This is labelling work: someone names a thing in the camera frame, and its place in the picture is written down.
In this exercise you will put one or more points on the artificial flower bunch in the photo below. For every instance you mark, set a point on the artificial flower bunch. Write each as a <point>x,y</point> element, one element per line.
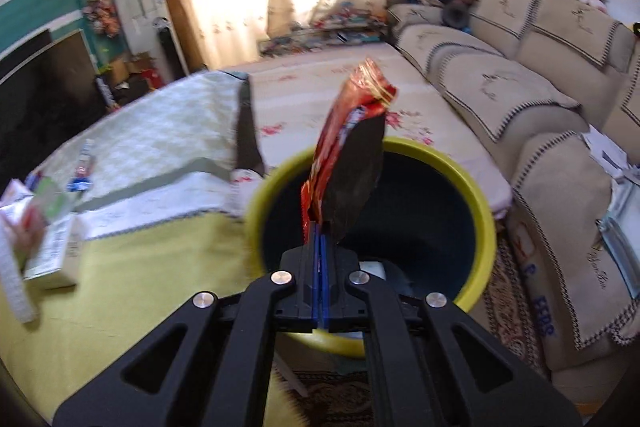
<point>102,12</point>

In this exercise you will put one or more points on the pink floral sheet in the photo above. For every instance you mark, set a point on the pink floral sheet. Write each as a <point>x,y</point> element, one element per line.
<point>310,77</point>

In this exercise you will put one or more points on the white carton box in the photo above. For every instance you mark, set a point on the white carton box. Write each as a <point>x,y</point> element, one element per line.
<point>55,257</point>

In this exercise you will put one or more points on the row of books and toys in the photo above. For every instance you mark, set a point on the row of books and toys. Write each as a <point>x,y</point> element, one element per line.
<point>325,32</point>

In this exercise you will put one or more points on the toothpaste tube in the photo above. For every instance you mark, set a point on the toothpaste tube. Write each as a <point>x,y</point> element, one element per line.
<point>82,167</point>

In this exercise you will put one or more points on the black television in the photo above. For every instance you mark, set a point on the black television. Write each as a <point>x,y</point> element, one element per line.
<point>40,97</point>

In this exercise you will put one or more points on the pile of cardboard boxes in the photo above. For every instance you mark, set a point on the pile of cardboard boxes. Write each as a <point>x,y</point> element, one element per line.
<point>135,72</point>

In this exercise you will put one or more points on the black tower fan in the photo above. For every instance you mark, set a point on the black tower fan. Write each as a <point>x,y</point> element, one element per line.
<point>167,52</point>

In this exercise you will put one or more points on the red snack bag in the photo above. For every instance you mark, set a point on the red snack bag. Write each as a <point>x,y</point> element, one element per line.
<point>350,157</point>

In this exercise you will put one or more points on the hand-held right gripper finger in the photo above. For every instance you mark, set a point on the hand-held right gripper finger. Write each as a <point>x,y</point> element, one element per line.
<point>315,287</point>
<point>325,287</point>

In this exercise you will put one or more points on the green white zigzag cloth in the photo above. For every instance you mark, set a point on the green white zigzag cloth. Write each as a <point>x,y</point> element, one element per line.
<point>150,132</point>

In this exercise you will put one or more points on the beige sofa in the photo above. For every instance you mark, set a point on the beige sofa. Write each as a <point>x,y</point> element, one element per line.
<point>500,97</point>

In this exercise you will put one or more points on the yellow trash bin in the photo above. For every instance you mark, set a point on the yellow trash bin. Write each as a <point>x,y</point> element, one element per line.
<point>484,237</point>

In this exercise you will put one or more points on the green white box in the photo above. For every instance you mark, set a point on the green white box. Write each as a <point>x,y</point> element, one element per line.
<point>50,202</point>

